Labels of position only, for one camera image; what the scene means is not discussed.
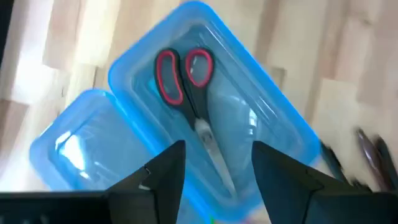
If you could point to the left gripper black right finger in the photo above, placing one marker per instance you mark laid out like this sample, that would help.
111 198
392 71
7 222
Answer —
280 186

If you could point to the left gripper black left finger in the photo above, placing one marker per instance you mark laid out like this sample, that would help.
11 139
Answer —
155 193

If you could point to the black pen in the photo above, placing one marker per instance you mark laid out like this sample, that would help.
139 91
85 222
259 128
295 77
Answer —
370 155
387 158
334 161

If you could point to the blue plastic supply box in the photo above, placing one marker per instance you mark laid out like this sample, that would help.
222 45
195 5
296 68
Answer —
248 102

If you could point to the colourful pens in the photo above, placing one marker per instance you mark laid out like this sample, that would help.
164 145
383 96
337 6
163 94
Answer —
189 102

